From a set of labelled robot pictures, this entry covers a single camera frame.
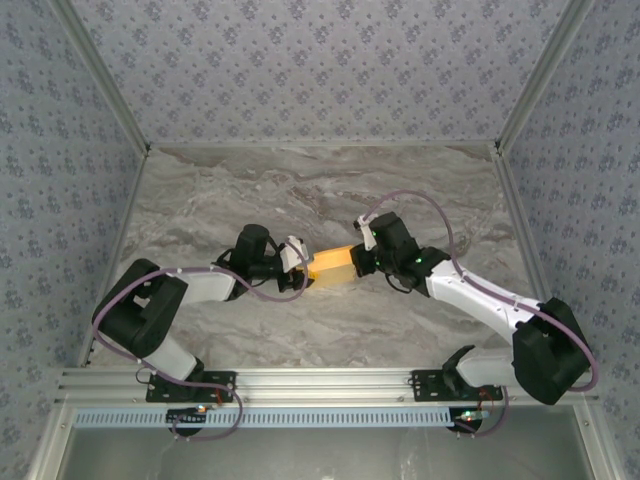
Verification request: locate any yellow paper box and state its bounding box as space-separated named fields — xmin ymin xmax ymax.
xmin=306 ymin=243 xmax=359 ymax=290

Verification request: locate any black left LED board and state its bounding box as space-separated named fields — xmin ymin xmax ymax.
xmin=166 ymin=405 xmax=210 ymax=430

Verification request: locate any black led board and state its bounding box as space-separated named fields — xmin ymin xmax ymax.
xmin=451 ymin=407 xmax=494 ymax=432
xmin=166 ymin=405 xmax=210 ymax=430

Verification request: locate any grey metal panel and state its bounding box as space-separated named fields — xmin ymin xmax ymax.
xmin=64 ymin=427 xmax=599 ymax=480

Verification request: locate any black right LED board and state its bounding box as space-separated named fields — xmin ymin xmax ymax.
xmin=451 ymin=407 xmax=494 ymax=432

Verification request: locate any aluminium cross rail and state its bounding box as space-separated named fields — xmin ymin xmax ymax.
xmin=54 ymin=367 xmax=600 ymax=405

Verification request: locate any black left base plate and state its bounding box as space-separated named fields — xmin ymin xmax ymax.
xmin=145 ymin=369 xmax=237 ymax=404

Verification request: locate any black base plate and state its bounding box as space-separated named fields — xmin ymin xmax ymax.
xmin=410 ymin=369 xmax=504 ymax=404
xmin=145 ymin=369 xmax=237 ymax=404

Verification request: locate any aluminium right side rail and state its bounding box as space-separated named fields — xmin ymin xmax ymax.
xmin=489 ymin=142 xmax=574 ymax=366

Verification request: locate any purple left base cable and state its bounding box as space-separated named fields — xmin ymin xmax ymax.
xmin=137 ymin=367 xmax=245 ymax=444

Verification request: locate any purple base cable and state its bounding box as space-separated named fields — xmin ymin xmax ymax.
xmin=137 ymin=367 xmax=245 ymax=444
xmin=452 ymin=384 xmax=511 ymax=440

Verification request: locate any pale slotted cable duct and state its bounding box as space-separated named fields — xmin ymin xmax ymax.
xmin=73 ymin=405 xmax=459 ymax=429

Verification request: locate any aluminium left side rail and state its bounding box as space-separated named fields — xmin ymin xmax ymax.
xmin=76 ymin=147 xmax=151 ymax=369

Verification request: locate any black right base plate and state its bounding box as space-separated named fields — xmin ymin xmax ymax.
xmin=410 ymin=369 xmax=504 ymax=404

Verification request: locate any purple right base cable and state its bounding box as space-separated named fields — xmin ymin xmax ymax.
xmin=452 ymin=384 xmax=511 ymax=440

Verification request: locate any aluminium right frame post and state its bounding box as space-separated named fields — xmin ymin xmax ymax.
xmin=494 ymin=0 xmax=599 ymax=151

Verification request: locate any aluminium frame post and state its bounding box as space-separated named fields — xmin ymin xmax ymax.
xmin=49 ymin=0 xmax=153 ymax=154
xmin=494 ymin=0 xmax=599 ymax=151

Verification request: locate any aluminium left frame post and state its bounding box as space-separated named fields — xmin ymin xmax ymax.
xmin=49 ymin=0 xmax=153 ymax=154

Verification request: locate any aluminium left lower frame bar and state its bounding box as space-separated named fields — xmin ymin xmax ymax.
xmin=27 ymin=403 xmax=76 ymax=480

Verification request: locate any aluminium frame bar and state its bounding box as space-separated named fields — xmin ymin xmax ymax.
xmin=27 ymin=403 xmax=76 ymax=480
xmin=572 ymin=403 xmax=629 ymax=480

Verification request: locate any aluminium right lower frame bar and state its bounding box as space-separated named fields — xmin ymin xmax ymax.
xmin=572 ymin=403 xmax=629 ymax=480

